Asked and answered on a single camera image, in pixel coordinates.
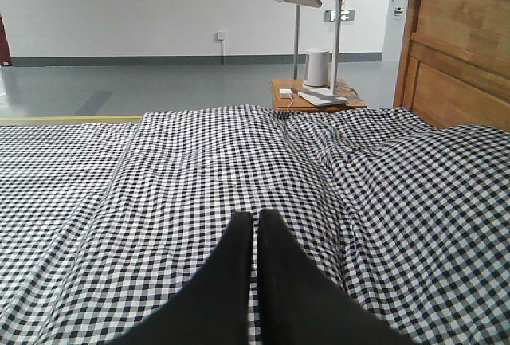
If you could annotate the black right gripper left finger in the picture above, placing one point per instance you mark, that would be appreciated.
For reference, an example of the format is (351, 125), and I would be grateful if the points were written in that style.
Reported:
(212, 308)

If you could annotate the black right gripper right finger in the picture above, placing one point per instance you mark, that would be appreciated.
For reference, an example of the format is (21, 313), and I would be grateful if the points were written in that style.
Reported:
(299, 304)

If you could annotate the black white checkered bedsheet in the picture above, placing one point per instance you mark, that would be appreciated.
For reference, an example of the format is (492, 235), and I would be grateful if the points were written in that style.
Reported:
(103, 223)

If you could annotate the wooden nightstand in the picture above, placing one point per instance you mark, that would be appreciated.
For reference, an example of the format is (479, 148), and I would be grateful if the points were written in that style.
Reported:
(309, 99)

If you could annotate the white charger adapter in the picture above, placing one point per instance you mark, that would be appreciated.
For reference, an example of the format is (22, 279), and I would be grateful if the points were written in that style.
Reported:
(285, 93)

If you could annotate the white cylindrical speaker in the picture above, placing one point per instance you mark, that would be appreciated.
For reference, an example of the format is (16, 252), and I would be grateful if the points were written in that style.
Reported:
(316, 72)

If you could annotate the wooden headboard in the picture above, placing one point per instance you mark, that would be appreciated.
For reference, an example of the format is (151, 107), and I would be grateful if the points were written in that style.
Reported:
(454, 63)

